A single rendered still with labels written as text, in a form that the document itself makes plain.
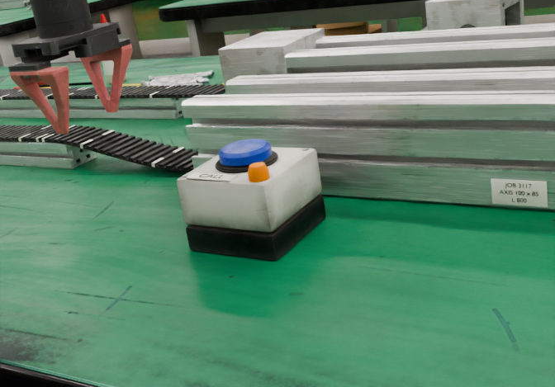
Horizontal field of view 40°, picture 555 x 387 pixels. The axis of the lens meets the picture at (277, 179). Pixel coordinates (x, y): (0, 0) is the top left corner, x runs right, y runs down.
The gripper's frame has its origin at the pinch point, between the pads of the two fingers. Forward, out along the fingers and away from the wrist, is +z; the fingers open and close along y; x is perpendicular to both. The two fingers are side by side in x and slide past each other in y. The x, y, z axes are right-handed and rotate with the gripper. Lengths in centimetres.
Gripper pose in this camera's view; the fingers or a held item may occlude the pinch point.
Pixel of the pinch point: (87, 115)
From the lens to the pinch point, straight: 85.9
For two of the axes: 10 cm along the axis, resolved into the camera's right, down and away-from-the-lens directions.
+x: -8.5, -0.5, 5.2
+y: 5.0, -3.6, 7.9
